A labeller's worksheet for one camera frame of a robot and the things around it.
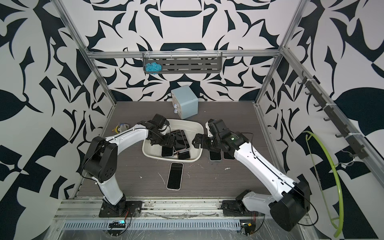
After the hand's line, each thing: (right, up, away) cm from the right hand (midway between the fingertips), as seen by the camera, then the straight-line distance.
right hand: (197, 141), depth 76 cm
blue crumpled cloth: (-26, +42, +15) cm, 52 cm away
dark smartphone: (+12, -11, +15) cm, 22 cm away
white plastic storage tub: (-2, +5, +26) cm, 26 cm away
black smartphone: (-10, -4, +20) cm, 23 cm away
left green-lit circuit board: (-38, -39, -3) cm, 55 cm away
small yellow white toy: (-50, +5, +23) cm, 55 cm away
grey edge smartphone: (-17, -7, +10) cm, 21 cm away
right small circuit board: (+24, -39, -5) cm, 47 cm away
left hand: (-19, -2, +17) cm, 25 cm away
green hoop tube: (+48, -10, -24) cm, 54 cm away
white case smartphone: (-12, -20, +8) cm, 25 cm away
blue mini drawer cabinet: (-7, +21, +23) cm, 32 cm away
